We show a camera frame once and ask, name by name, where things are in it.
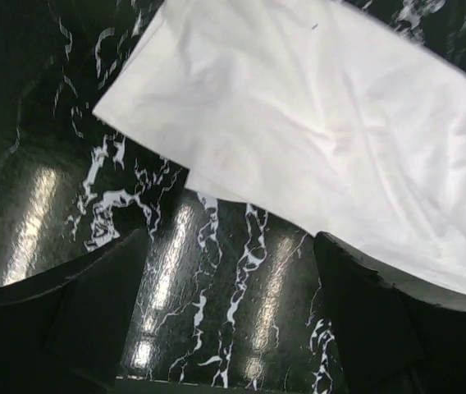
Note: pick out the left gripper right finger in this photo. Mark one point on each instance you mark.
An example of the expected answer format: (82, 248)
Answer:
(395, 333)

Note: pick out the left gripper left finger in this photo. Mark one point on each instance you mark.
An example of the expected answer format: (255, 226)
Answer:
(64, 330)

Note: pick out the white t shirt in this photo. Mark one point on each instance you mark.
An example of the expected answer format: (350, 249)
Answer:
(314, 112)

